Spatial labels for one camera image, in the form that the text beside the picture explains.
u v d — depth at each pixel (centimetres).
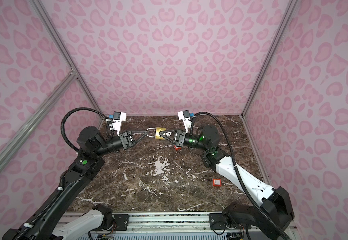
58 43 80
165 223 74
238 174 46
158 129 59
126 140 54
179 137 55
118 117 56
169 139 60
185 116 58
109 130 56
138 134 61
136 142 58
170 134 60
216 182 84
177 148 99
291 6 69
